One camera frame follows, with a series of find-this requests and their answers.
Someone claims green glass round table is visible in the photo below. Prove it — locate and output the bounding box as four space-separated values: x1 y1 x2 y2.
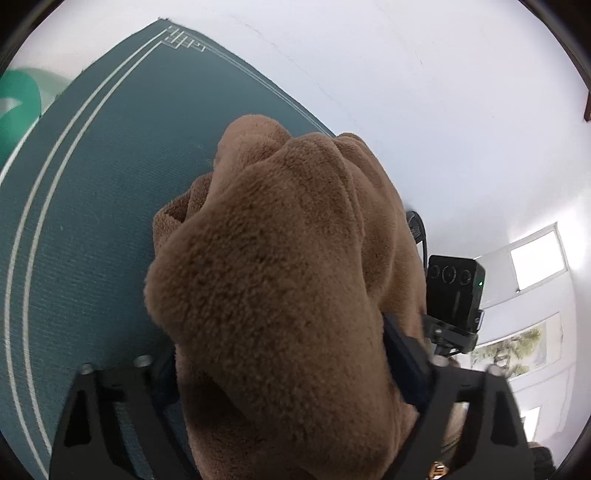
0 68 72 160

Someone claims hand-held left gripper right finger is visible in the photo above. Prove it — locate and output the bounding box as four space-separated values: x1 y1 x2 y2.
381 313 536 480

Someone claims landscape wall painting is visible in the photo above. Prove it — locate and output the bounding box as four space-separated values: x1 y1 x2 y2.
471 314 561 379

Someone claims brown fleece cloth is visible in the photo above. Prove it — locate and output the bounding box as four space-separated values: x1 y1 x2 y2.
144 114 432 480

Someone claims bright window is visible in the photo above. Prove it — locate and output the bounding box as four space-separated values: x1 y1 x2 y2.
510 230 566 291

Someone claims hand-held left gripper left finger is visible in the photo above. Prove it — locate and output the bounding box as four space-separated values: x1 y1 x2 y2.
48 351 197 480

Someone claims black mesh chair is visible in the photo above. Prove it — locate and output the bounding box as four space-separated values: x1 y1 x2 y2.
405 210 428 268

